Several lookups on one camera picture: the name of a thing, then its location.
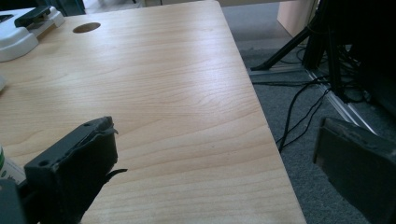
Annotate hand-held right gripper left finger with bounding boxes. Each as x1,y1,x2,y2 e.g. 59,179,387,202
23,116,128,224

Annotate light wooden cabinet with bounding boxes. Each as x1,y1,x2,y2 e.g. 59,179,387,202
276,0,320,38

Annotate black floor cables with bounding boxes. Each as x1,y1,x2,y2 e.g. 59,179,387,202
248,64,379,136

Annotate black cable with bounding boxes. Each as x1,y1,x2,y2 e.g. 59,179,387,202
276,75,332,153

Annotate black clip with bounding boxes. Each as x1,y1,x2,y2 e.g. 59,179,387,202
13,5,52,28

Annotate white plastic device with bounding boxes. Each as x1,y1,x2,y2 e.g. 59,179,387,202
0,6,66,63

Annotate white green labelled bottle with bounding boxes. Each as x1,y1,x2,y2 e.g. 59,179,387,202
0,145,27,186

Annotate black tripod stand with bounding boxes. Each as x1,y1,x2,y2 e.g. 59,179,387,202
250,0,372,104

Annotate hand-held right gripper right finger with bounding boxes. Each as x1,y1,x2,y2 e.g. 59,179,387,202
312,117,396,224

